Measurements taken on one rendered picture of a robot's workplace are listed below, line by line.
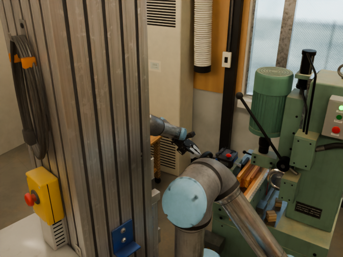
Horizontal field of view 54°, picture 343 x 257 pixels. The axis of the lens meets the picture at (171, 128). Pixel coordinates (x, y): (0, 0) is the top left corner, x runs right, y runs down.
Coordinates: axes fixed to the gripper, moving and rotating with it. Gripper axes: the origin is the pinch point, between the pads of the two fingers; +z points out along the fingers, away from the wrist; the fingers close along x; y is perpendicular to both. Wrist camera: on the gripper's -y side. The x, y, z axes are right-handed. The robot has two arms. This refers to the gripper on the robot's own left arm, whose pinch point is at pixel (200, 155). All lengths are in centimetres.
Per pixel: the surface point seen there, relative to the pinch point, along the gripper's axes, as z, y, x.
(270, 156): 29.3, -38.4, 10.8
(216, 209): 26.8, -12.4, 39.0
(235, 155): 15.7, -22.5, 7.5
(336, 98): 30, -86, 23
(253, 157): 23.8, -32.1, 11.8
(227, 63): -41, -11, -104
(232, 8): -63, -50, -105
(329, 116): 33, -80, 26
